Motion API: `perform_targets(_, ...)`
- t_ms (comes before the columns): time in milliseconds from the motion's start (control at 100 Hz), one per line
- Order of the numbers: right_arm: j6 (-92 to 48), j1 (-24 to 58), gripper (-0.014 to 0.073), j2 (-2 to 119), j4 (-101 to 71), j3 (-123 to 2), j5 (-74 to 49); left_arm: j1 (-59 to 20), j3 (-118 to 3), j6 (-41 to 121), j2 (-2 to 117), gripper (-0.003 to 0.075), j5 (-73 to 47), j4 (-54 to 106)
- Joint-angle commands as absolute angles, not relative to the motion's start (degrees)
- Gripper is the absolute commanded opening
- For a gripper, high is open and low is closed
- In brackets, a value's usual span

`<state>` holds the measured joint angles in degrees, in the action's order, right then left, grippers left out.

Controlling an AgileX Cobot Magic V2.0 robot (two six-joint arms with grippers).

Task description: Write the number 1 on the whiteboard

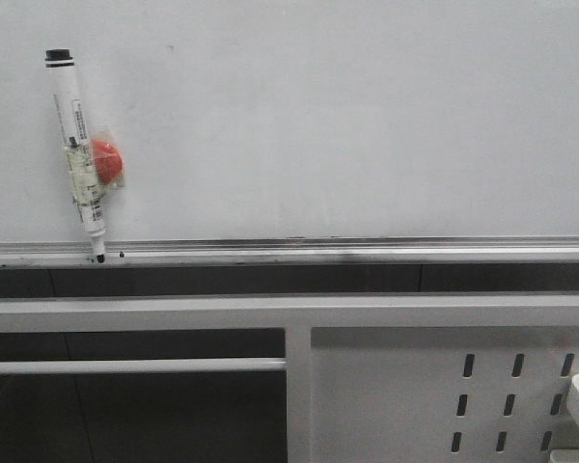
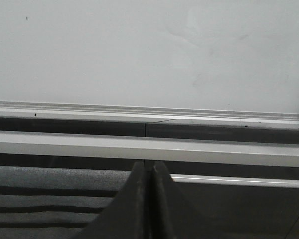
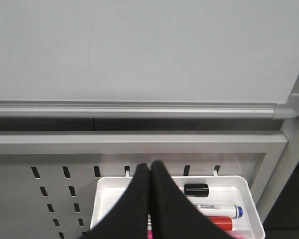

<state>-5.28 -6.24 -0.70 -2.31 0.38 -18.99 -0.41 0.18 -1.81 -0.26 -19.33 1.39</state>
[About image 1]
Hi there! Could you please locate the red round magnet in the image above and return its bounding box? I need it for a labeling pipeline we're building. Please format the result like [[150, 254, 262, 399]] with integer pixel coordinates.
[[92, 139, 124, 185]]

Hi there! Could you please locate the white whiteboard marker pen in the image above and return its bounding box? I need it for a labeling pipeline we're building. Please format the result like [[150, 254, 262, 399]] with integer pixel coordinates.
[[44, 49, 106, 263]]

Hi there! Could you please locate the white whiteboard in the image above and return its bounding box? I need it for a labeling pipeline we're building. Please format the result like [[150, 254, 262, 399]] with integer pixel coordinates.
[[0, 1, 579, 242]]

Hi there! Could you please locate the white metal pegboard frame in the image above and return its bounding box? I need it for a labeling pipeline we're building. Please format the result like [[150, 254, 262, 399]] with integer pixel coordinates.
[[0, 294, 579, 462]]

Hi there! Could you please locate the aluminium whiteboard tray rail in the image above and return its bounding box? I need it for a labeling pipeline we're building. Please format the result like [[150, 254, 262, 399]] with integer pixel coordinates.
[[0, 234, 579, 267]]

